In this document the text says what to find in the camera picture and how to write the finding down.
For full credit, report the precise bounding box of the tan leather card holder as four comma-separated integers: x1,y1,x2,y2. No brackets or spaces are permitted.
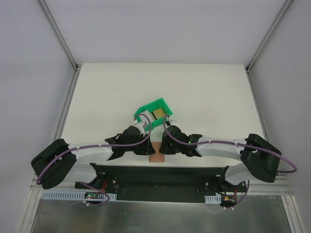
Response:
149,142,165,163

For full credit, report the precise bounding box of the green plastic bin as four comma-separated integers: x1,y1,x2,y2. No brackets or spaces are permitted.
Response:
134,98,173,131

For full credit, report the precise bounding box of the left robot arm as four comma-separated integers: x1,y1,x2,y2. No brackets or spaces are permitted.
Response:
31,126,155,189

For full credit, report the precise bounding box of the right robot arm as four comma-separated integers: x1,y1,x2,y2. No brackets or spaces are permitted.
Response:
159,126,281,192

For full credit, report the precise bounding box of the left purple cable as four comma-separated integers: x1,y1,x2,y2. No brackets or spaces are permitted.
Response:
35,113,154,185

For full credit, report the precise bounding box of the purple cable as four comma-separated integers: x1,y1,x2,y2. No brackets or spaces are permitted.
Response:
35,113,154,185
162,114,298,187

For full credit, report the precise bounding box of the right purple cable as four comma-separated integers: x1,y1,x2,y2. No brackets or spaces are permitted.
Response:
162,114,298,187

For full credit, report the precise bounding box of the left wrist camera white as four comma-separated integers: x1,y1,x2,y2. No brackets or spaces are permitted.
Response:
134,121,149,134

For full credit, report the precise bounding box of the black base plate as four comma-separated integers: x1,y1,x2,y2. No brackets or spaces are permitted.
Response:
88,164,246,203

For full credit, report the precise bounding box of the right white cable duct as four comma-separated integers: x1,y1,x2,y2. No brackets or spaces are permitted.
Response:
204,194,222,204

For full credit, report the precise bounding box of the white cable duct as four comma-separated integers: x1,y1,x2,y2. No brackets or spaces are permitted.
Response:
204,194,222,204
41,191,117,201

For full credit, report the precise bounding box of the aluminium front rail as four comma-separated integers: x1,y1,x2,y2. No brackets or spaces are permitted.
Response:
30,176,294,197

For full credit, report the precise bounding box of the left white cable duct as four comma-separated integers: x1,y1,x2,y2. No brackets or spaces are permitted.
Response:
41,191,117,201

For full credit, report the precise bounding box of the left aluminium frame post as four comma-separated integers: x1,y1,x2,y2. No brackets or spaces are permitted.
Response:
36,0,79,71

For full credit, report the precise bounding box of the aluminium frame post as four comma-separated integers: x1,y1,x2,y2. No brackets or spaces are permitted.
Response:
36,0,79,71
245,0,294,73

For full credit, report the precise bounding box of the right aluminium frame post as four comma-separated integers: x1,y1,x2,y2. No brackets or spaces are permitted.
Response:
245,0,294,73

